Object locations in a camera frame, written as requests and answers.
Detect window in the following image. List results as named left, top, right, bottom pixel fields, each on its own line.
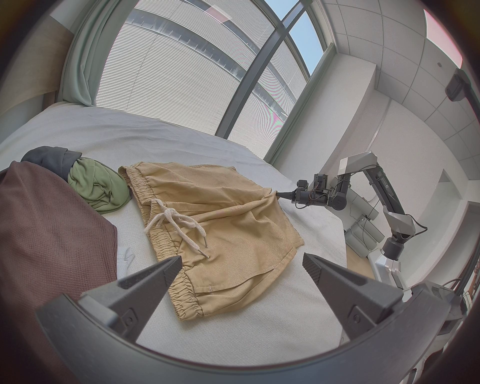
left=94, top=0, right=336, bottom=164

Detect pale grey storage unit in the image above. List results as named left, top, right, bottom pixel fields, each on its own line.
left=344, top=195, right=385, bottom=259

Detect ceiling light panel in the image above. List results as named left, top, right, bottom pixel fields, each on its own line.
left=424, top=9, right=464, bottom=68

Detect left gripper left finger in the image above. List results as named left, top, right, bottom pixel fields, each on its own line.
left=79, top=256, right=183, bottom=344

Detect green garment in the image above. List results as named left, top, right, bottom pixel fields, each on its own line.
left=67, top=157, right=133, bottom=214

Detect black garment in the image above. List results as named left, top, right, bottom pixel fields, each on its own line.
left=20, top=146, right=83, bottom=181

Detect bed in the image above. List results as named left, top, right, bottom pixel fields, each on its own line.
left=0, top=15, right=349, bottom=357

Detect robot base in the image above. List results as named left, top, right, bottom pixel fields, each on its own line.
left=369, top=255, right=467, bottom=334

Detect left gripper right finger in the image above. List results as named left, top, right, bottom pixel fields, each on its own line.
left=302, top=252, right=404, bottom=342

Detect brown garment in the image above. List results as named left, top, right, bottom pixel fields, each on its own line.
left=0, top=160, right=119, bottom=376

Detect tan shorts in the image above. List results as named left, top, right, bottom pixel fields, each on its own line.
left=118, top=161, right=304, bottom=322

